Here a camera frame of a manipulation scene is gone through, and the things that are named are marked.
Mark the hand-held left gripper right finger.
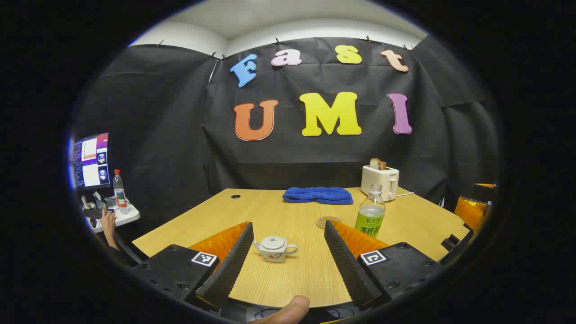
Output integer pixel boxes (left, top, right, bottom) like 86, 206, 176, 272
324, 219, 445, 307

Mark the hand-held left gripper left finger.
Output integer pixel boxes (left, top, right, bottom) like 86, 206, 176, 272
130, 221, 255, 311

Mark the white teacup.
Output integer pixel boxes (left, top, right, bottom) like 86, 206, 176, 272
253, 236, 298, 263

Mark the green label water bottle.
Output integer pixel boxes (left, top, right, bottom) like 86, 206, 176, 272
355, 184, 386, 238

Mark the red cap plastic bottle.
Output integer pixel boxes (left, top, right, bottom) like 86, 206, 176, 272
112, 169, 130, 215

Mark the blue towel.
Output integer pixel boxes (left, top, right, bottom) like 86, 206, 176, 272
282, 187, 354, 205

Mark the white toaster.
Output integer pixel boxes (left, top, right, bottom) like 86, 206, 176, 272
360, 165, 400, 202

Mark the white side table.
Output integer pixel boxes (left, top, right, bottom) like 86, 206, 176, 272
83, 198, 141, 234

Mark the black backdrop cloth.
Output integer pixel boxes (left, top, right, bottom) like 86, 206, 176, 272
72, 36, 500, 234

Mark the computer monitor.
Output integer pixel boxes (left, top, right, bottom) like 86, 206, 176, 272
70, 132, 111, 189

